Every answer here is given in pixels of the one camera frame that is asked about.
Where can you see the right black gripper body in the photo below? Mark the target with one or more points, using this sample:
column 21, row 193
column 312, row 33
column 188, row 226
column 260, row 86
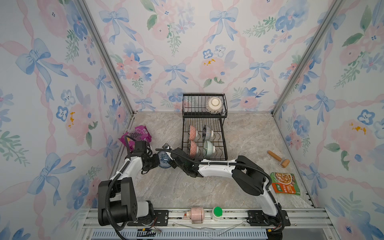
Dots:
column 173, row 163

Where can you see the grey floral patterned bowl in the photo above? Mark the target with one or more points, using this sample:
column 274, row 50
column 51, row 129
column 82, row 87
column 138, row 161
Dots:
column 193, row 149

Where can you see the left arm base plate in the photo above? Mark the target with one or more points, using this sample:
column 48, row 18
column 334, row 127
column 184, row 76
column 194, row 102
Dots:
column 157, row 218

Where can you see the orange food packet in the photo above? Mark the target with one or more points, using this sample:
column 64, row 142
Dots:
column 285, row 183

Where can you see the green lid bottle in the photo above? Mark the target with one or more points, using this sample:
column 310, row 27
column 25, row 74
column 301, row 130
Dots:
column 217, row 213

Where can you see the dark blue striped bowl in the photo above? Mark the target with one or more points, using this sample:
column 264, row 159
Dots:
column 208, row 133

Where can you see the pink cup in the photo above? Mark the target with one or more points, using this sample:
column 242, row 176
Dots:
column 195, row 215

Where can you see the brown white lattice bowl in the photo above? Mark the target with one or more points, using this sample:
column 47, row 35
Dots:
column 214, row 105

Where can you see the blue patterned bowl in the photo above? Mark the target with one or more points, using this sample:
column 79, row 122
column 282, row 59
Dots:
column 164, row 160

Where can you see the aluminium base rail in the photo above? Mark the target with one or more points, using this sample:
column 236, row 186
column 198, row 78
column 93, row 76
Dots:
column 304, row 224

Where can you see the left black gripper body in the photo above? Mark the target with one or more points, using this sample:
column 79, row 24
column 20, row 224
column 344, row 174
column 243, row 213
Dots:
column 153, row 161

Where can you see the wooden roller tool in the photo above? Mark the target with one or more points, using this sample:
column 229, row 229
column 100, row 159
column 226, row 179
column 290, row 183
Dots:
column 283, row 162

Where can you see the purple snack bag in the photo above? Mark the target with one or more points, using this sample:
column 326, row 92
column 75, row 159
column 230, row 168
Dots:
column 140, row 133

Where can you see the red patterned bowl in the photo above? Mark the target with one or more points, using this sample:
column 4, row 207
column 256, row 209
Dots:
column 192, row 133

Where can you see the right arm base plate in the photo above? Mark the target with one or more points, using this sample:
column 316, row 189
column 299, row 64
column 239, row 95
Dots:
column 259, row 219

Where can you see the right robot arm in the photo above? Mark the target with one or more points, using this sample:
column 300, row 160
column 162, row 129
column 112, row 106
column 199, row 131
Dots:
column 251, row 178

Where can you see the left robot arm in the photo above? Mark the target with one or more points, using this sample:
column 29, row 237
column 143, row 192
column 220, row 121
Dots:
column 117, row 201

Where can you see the light green bowl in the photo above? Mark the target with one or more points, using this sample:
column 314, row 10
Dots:
column 208, row 149

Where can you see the black two-tier dish rack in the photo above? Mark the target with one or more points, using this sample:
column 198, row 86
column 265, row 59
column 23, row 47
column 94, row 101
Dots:
column 203, row 126

